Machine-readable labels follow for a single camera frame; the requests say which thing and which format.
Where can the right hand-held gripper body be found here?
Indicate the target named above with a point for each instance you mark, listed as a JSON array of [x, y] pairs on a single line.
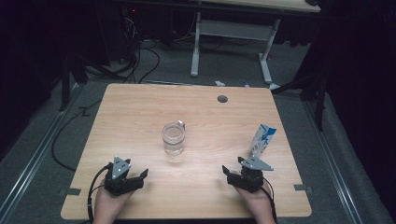
[[249, 179]]

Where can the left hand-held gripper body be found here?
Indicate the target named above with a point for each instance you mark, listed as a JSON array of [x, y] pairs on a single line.
[[120, 169]]

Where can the blue and white pouch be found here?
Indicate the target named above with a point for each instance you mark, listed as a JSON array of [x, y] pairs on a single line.
[[261, 141]]

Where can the clear glass jar hinged lid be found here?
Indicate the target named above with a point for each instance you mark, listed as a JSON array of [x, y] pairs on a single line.
[[173, 140]]

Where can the person's right hand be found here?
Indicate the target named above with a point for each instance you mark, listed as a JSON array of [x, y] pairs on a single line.
[[260, 207]]

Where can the person's left hand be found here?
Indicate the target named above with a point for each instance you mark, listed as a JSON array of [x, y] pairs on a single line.
[[109, 208]]

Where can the dark round table grommet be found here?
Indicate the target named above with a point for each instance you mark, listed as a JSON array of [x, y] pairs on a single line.
[[222, 99]]

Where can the white plug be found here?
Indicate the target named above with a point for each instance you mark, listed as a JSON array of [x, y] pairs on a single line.
[[219, 83]]

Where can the black metal stand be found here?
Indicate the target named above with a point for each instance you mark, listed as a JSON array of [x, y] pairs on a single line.
[[64, 87], [320, 102]]

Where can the dark computer tower red light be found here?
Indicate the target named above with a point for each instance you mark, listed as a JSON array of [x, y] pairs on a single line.
[[129, 31]]

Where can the light wooden desk top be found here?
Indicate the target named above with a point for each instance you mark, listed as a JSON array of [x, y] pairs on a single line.
[[264, 4]]

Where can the metal floor rail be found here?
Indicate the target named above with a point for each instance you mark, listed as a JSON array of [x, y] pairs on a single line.
[[336, 168], [34, 155]]

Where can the white metal desk frame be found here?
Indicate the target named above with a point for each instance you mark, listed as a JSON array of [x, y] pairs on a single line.
[[230, 29]]

